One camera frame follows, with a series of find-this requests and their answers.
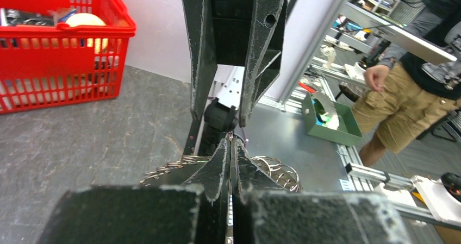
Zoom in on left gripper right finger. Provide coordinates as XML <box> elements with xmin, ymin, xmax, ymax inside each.
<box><xmin>230</xmin><ymin>137</ymin><xmax>412</xmax><ymax>243</ymax></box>

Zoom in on round yellow sponge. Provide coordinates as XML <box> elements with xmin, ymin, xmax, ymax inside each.
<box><xmin>65</xmin><ymin>12</ymin><xmax>109</xmax><ymax>54</ymax></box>

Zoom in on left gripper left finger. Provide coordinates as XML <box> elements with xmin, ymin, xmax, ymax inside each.
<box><xmin>38</xmin><ymin>139</ymin><xmax>231</xmax><ymax>243</ymax></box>

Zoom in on green box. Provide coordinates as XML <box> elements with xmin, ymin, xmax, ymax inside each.
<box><xmin>302</xmin><ymin>92</ymin><xmax>362</xmax><ymax>146</ymax></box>

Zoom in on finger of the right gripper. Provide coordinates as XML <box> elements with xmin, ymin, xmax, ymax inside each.
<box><xmin>182</xmin><ymin>0</ymin><xmax>217</xmax><ymax>121</ymax></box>
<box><xmin>239</xmin><ymin>0</ymin><xmax>287</xmax><ymax>127</ymax></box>

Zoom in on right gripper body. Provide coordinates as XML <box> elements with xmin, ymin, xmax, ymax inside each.
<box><xmin>211</xmin><ymin>0</ymin><xmax>254</xmax><ymax>66</ymax></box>

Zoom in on red plastic basket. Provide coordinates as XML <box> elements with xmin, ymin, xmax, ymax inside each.
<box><xmin>1</xmin><ymin>0</ymin><xmax>136</xmax><ymax>114</ymax></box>

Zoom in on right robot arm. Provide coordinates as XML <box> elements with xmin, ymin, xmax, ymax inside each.
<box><xmin>182</xmin><ymin>0</ymin><xmax>289</xmax><ymax>155</ymax></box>

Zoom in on standing person khaki shorts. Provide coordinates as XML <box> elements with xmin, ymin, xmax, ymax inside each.
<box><xmin>352</xmin><ymin>0</ymin><xmax>460</xmax><ymax>166</ymax></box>

